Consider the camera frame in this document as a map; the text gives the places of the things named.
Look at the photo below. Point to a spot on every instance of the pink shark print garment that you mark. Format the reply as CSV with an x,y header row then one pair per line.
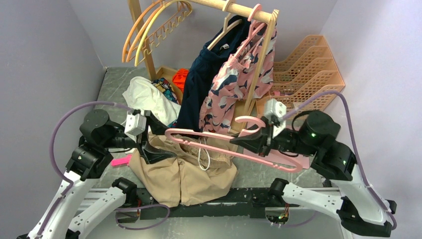
x,y
251,72

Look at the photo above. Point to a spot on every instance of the pink clothes clip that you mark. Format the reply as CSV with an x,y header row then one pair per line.
x,y
121,161

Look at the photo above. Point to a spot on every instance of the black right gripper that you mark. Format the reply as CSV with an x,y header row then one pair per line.
x,y
257,140

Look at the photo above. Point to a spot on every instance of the peach mesh file organizer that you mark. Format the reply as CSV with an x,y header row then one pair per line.
x,y
310,69

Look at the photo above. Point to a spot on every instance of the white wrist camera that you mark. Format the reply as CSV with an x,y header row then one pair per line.
x,y
274,111
135,123

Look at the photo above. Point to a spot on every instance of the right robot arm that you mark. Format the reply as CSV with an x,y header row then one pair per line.
x,y
356,209

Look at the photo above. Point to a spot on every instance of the white garment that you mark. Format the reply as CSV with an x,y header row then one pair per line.
x,y
141,94

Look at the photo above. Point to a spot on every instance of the cream hanger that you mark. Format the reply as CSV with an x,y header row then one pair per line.
x,y
227,27

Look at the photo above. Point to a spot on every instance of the colourful patterned garment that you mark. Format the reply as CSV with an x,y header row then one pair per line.
x,y
168,89

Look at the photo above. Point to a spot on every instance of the orange mesh garment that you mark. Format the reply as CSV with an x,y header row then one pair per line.
x,y
179,79

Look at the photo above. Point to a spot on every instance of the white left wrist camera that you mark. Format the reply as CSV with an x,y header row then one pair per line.
x,y
135,123

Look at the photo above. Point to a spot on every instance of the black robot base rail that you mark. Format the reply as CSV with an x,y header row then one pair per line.
x,y
250,202

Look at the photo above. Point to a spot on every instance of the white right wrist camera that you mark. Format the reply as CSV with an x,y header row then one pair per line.
x,y
274,111

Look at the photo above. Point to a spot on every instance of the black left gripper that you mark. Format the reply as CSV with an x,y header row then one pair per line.
x,y
151,153

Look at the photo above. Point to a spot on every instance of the peach notched hanger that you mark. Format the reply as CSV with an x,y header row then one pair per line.
x,y
183,10

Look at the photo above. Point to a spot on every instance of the pink notched hanger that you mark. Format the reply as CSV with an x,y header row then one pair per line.
x,y
219,143

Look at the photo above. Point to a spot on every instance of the beige drawstring shorts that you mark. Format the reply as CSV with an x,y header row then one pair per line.
x,y
192,177

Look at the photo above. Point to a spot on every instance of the pink clipboard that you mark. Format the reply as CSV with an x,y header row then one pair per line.
x,y
279,158

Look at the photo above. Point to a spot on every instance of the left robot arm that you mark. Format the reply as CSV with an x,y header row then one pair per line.
x,y
85,167

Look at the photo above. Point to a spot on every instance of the yellow hanger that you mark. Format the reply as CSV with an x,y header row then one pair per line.
x,y
142,47

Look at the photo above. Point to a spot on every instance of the navy blue hanging garment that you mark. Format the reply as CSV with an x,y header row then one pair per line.
x,y
204,68

